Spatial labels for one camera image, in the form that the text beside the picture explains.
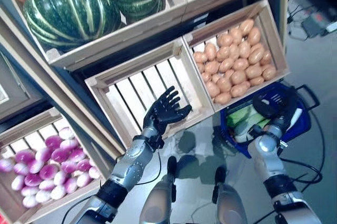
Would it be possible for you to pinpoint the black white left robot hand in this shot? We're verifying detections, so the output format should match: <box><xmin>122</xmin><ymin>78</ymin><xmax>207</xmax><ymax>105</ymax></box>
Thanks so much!
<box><xmin>143</xmin><ymin>85</ymin><xmax>193</xmax><ymax>133</ymax></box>

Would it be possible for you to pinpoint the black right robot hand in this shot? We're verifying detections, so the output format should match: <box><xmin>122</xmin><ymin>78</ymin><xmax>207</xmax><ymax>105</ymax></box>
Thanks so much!
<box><xmin>252</xmin><ymin>90</ymin><xmax>303</xmax><ymax>131</ymax></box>

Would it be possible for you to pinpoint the blue plastic shopping basket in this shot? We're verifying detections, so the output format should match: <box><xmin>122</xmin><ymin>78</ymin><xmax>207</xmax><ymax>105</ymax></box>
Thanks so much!
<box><xmin>220</xmin><ymin>81</ymin><xmax>321</xmax><ymax>159</ymax></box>

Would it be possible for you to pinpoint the tan potato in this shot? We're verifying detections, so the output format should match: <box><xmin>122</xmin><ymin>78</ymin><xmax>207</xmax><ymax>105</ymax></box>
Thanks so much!
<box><xmin>214</xmin><ymin>92</ymin><xmax>233</xmax><ymax>105</ymax></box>
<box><xmin>239</xmin><ymin>18</ymin><xmax>255</xmax><ymax>36</ymax></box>
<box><xmin>230</xmin><ymin>81</ymin><xmax>251</xmax><ymax>98</ymax></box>
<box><xmin>261</xmin><ymin>65</ymin><xmax>277</xmax><ymax>82</ymax></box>
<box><xmin>249</xmin><ymin>75</ymin><xmax>265</xmax><ymax>86</ymax></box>
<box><xmin>205</xmin><ymin>81</ymin><xmax>221</xmax><ymax>99</ymax></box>

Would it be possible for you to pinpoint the wooden cabbage crate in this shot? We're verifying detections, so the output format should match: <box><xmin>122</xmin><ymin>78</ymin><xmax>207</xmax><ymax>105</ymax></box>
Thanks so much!
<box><xmin>84</xmin><ymin>40</ymin><xmax>214</xmax><ymax>143</ymax></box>

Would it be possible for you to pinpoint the wooden potato crate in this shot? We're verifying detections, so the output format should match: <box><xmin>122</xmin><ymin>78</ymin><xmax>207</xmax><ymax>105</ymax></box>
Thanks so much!
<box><xmin>182</xmin><ymin>0</ymin><xmax>291</xmax><ymax>113</ymax></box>

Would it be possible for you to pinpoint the wooden pumpkin crate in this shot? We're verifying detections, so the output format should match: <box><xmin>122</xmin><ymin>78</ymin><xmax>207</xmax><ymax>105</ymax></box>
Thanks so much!
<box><xmin>0</xmin><ymin>0</ymin><xmax>188</xmax><ymax>71</ymax></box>

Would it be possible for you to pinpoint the grey power adapter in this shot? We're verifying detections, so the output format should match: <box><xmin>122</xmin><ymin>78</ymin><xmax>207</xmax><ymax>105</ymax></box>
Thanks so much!
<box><xmin>301</xmin><ymin>13</ymin><xmax>328</xmax><ymax>38</ymax></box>

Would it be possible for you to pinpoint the purple white onion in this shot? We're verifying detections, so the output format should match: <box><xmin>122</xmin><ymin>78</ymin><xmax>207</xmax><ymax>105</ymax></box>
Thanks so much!
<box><xmin>44</xmin><ymin>135</ymin><xmax>63</xmax><ymax>150</ymax></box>
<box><xmin>35</xmin><ymin>148</ymin><xmax>52</xmax><ymax>163</ymax></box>
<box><xmin>51</xmin><ymin>147</ymin><xmax>71</xmax><ymax>163</ymax></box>
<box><xmin>60</xmin><ymin>139</ymin><xmax>80</xmax><ymax>151</ymax></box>
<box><xmin>68</xmin><ymin>149</ymin><xmax>86</xmax><ymax>163</ymax></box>

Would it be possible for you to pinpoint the wooden dark display stand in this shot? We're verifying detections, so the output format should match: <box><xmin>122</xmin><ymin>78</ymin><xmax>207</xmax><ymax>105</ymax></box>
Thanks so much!
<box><xmin>0</xmin><ymin>0</ymin><xmax>290</xmax><ymax>161</ymax></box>
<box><xmin>0</xmin><ymin>46</ymin><xmax>124</xmax><ymax>224</ymax></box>

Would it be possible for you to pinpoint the dark green striped pumpkin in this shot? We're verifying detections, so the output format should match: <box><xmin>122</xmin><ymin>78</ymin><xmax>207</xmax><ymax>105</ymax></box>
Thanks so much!
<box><xmin>23</xmin><ymin>0</ymin><xmax>122</xmax><ymax>51</ymax></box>

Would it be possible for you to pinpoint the wooden onion crate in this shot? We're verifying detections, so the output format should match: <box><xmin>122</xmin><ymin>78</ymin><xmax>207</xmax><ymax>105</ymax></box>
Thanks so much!
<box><xmin>0</xmin><ymin>106</ymin><xmax>116</xmax><ymax>224</ymax></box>

